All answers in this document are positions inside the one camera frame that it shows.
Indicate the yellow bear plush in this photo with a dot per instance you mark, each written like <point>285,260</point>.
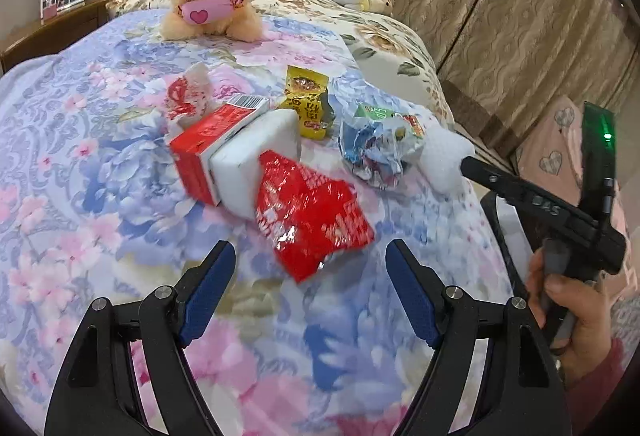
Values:
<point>377,6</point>

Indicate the right hand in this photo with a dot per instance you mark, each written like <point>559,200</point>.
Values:
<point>591,340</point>

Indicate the floral bed quilt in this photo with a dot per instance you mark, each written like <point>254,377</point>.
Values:
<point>127,157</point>

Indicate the white foam net sleeve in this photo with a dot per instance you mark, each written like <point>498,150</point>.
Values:
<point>441,157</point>

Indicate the white foam block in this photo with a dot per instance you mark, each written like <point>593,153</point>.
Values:
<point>236,168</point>

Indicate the pink heart bed sheet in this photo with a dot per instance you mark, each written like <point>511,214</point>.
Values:
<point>551,157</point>

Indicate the red snack bag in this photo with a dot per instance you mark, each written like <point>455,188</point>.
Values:
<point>306,216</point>

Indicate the crumpled blue white wrapper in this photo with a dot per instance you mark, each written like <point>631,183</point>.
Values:
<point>379,145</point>

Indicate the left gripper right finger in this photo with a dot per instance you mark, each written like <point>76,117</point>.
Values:
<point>419,290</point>

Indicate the red white torn wrapper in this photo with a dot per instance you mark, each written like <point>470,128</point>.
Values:
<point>189,98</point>

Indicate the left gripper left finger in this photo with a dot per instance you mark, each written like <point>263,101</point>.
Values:
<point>200,289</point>

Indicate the black white trash bin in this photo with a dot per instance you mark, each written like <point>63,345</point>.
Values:
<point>512,241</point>

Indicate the red carton box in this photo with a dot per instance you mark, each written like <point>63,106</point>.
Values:
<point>193,149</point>

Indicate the yellow snack wrapper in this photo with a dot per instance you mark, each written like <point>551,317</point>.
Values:
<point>307,93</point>

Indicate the wooden nightstand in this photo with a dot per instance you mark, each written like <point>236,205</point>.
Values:
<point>49,37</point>

